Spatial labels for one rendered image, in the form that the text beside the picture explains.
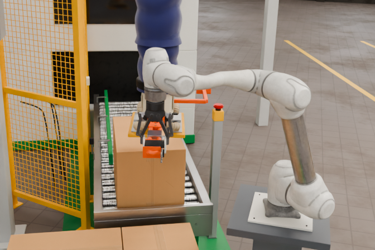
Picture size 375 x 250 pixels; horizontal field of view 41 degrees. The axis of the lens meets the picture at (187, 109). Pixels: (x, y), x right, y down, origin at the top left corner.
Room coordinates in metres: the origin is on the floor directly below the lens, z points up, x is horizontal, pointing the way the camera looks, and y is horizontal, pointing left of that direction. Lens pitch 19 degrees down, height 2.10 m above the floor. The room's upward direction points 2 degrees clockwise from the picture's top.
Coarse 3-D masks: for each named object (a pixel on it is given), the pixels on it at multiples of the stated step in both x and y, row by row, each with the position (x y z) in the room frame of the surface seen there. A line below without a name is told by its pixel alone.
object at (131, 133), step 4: (136, 112) 2.65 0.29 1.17; (132, 116) 2.60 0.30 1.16; (132, 120) 2.54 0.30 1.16; (132, 124) 2.46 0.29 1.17; (132, 128) 2.40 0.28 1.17; (128, 132) 2.36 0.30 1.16; (132, 132) 2.36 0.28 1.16; (128, 136) 2.34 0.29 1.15; (132, 136) 2.34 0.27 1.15; (136, 136) 2.34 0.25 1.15
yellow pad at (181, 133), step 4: (180, 124) 2.48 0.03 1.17; (184, 124) 2.50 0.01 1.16; (180, 128) 2.42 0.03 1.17; (184, 128) 2.44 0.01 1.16; (176, 132) 2.37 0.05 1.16; (180, 132) 2.38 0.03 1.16; (184, 132) 2.38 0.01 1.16; (176, 136) 2.35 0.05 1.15; (180, 136) 2.35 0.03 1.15; (184, 136) 2.35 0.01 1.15
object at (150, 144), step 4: (148, 140) 1.94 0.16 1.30; (152, 140) 1.94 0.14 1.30; (156, 140) 1.94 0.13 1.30; (160, 140) 1.95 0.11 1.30; (148, 144) 1.90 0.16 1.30; (152, 144) 1.90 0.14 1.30; (156, 144) 1.90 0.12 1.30; (160, 144) 1.90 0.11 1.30; (144, 148) 1.87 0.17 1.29; (148, 148) 1.87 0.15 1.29; (152, 148) 1.87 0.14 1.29; (156, 148) 1.87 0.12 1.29; (160, 148) 1.87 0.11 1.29; (144, 152) 1.87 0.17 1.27; (160, 152) 1.87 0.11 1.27; (144, 156) 1.87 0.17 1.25; (148, 156) 1.87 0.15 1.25; (152, 156) 1.87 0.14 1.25; (156, 156) 1.87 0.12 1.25; (160, 156) 1.87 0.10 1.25
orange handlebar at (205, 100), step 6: (204, 90) 2.73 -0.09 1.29; (204, 96) 2.62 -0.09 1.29; (174, 102) 2.55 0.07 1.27; (180, 102) 2.55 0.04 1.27; (186, 102) 2.55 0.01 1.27; (192, 102) 2.55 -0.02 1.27; (198, 102) 2.55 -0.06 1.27; (204, 102) 2.56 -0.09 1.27; (150, 126) 2.13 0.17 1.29; (156, 126) 2.13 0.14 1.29; (150, 138) 2.00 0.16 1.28; (150, 150) 1.87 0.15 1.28; (156, 150) 1.87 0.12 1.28
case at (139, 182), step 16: (128, 128) 2.96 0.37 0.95; (128, 144) 2.71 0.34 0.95; (176, 144) 2.73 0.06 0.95; (128, 160) 2.60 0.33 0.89; (144, 160) 2.62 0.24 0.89; (160, 160) 2.64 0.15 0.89; (176, 160) 2.65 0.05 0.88; (128, 176) 2.60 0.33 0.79; (144, 176) 2.62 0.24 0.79; (160, 176) 2.64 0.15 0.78; (176, 176) 2.65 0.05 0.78; (128, 192) 2.60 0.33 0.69; (144, 192) 2.62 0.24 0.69; (160, 192) 2.64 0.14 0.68; (176, 192) 2.65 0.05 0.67
